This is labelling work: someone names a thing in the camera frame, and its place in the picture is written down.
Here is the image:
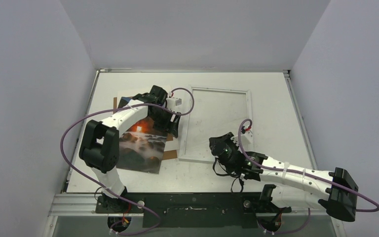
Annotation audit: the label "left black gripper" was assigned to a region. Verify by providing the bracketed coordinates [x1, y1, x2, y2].
[149, 108, 181, 138]

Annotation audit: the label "brown cardboard backing board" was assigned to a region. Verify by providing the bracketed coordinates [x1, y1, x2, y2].
[113, 96, 179, 161]

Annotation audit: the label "landscape photo print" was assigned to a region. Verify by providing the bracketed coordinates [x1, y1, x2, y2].
[116, 113, 167, 174]

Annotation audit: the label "white picture frame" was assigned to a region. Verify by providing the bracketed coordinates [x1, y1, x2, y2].
[178, 86, 253, 163]

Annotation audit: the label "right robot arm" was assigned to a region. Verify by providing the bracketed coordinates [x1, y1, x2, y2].
[209, 132, 359, 222]

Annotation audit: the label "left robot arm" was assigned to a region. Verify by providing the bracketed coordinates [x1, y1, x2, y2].
[79, 85, 182, 213]

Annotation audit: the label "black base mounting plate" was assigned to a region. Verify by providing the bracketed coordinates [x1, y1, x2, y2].
[95, 192, 292, 229]

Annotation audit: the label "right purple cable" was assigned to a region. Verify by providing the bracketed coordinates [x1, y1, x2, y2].
[237, 118, 379, 236]

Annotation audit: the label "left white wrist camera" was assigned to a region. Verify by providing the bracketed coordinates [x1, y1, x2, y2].
[165, 97, 182, 112]

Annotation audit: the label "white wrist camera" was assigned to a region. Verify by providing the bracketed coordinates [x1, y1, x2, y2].
[165, 97, 182, 112]
[239, 130, 254, 146]

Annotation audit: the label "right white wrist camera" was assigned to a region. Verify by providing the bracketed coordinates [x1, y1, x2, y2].
[239, 130, 254, 146]

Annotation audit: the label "aluminium rail front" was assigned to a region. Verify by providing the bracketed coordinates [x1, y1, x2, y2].
[49, 194, 328, 217]

